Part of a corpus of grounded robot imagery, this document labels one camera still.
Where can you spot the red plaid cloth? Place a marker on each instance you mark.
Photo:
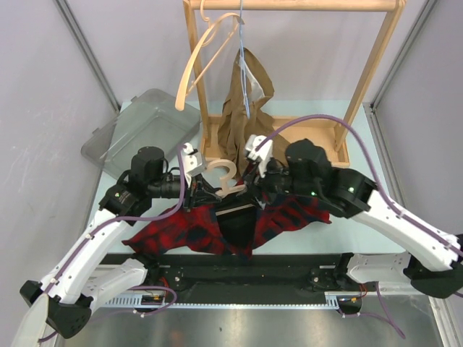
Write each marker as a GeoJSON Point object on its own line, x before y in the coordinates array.
{"type": "Point", "coordinates": [238, 232]}

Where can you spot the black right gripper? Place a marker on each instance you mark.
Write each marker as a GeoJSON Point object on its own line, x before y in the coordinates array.
{"type": "Point", "coordinates": [269, 165]}

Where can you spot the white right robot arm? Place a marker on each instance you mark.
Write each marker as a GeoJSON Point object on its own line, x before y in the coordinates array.
{"type": "Point", "coordinates": [431, 262]}

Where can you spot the left aluminium frame post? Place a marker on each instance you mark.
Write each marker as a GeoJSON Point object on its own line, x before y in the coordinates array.
{"type": "Point", "coordinates": [71, 21]}

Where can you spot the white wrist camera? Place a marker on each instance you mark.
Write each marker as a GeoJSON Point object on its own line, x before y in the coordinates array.
{"type": "Point", "coordinates": [258, 149]}
{"type": "Point", "coordinates": [193, 160]}

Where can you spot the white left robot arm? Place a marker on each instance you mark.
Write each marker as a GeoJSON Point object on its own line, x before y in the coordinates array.
{"type": "Point", "coordinates": [67, 297]}

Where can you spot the wooden hanger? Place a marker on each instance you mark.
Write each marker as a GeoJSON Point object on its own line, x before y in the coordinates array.
{"type": "Point", "coordinates": [186, 85]}
{"type": "Point", "coordinates": [225, 189]}

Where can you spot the grey aluminium frame post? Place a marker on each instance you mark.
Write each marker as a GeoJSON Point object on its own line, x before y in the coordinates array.
{"type": "Point", "coordinates": [371, 109]}

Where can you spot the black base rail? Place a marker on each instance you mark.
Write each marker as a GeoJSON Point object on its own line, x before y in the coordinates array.
{"type": "Point", "coordinates": [261, 280]}

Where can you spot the grey plastic bin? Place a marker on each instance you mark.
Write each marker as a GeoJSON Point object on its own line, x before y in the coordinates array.
{"type": "Point", "coordinates": [149, 120]}

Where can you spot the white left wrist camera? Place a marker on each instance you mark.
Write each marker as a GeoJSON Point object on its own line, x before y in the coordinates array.
{"type": "Point", "coordinates": [193, 160]}

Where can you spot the white slotted cable duct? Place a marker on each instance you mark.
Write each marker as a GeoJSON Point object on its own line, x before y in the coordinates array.
{"type": "Point", "coordinates": [134, 301]}

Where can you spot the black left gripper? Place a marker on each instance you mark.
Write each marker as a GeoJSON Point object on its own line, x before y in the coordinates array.
{"type": "Point", "coordinates": [201, 193]}

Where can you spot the light blue wire hanger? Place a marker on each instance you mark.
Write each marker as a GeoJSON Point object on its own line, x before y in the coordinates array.
{"type": "Point", "coordinates": [243, 77]}

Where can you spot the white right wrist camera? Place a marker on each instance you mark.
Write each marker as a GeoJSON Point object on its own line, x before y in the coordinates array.
{"type": "Point", "coordinates": [258, 149]}

